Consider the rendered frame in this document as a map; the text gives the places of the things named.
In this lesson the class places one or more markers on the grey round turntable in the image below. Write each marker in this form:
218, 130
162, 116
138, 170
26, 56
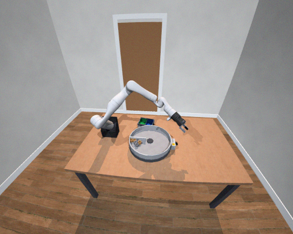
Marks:
156, 143

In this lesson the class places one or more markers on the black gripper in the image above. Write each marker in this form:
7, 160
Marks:
177, 118

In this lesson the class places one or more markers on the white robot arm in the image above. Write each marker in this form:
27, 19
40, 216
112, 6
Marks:
102, 122

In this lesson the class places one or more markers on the green and blue divided bin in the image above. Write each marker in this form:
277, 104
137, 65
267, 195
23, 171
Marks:
145, 121

